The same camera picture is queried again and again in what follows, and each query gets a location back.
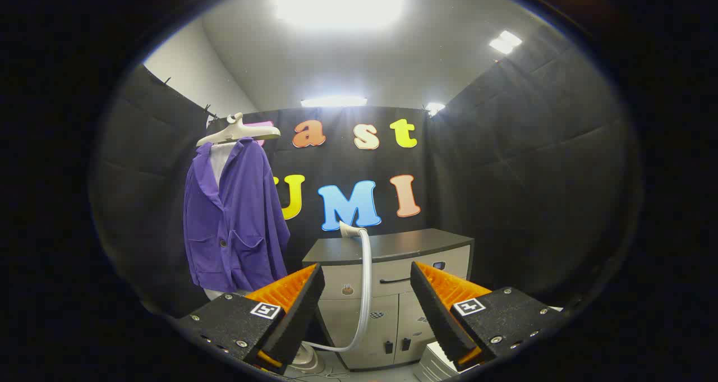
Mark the white ribbed box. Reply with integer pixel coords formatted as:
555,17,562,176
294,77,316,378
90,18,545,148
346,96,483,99
414,342,469,382

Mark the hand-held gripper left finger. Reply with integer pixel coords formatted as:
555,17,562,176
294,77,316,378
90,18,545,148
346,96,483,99
174,263,326,376

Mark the small square ceiling light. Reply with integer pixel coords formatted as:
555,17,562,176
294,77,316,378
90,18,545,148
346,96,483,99
489,30,523,55

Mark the large ceiling light panel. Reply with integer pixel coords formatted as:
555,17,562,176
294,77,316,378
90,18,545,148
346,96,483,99
275,0,408,30

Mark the white steamer base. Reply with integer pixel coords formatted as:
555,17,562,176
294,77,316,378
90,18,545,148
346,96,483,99
292,343,327,375

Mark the long ceiling light strip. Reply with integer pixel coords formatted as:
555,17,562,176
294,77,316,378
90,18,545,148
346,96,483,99
301,95,368,108

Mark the white inner shirt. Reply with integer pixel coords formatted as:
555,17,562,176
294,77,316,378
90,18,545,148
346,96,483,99
203,142,253,301

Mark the purple jacket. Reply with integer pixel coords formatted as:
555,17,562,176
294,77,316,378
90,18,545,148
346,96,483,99
183,138,291,293

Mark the white clothes hanger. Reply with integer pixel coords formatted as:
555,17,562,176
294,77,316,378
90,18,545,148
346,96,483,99
196,112,281,148

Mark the grey cabinet with dark top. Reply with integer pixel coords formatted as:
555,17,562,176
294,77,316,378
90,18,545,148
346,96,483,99
303,228,475,370

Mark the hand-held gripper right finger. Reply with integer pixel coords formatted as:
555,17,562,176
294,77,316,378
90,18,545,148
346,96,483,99
409,261,567,371

